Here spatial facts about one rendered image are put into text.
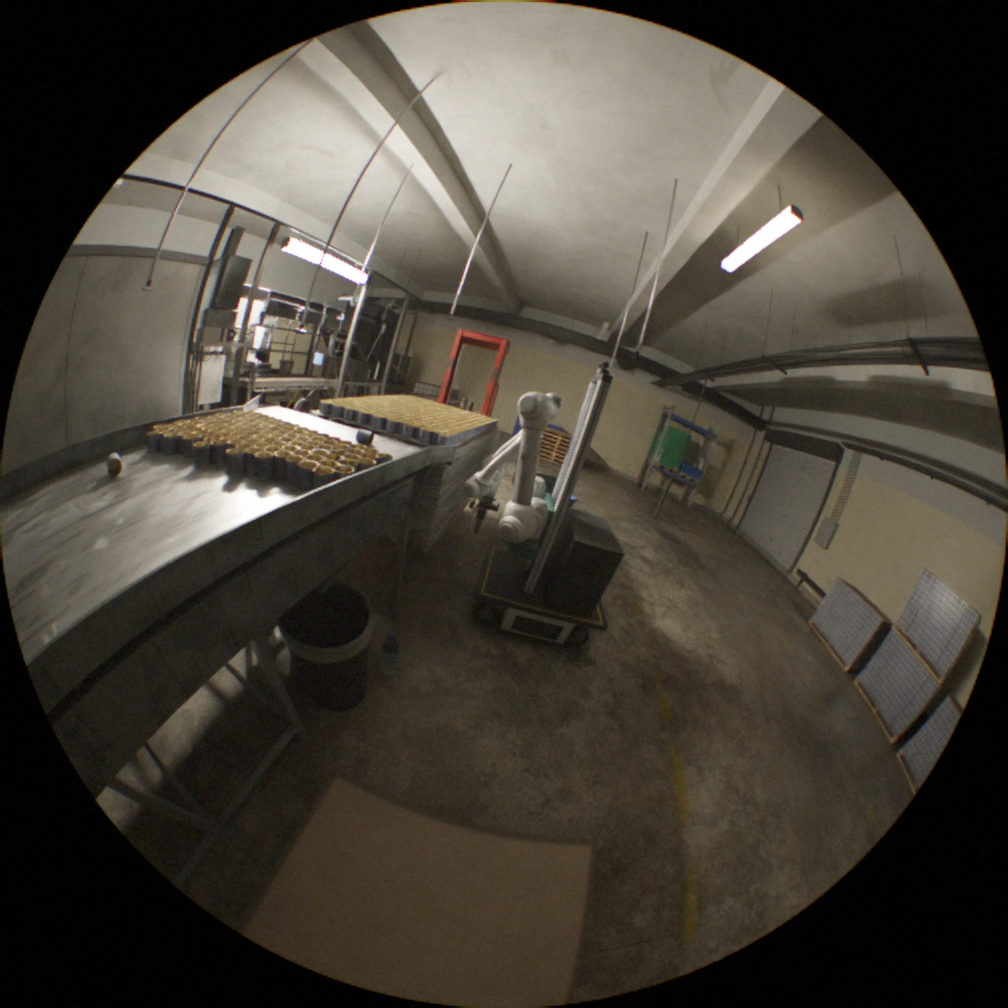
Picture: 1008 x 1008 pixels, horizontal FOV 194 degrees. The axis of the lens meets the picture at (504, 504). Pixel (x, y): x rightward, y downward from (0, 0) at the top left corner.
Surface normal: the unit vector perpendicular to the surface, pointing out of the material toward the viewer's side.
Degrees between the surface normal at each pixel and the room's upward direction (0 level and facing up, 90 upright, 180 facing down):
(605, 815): 0
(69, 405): 90
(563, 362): 90
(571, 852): 0
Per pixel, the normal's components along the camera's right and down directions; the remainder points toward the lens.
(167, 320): 0.94, 0.32
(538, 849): 0.28, -0.89
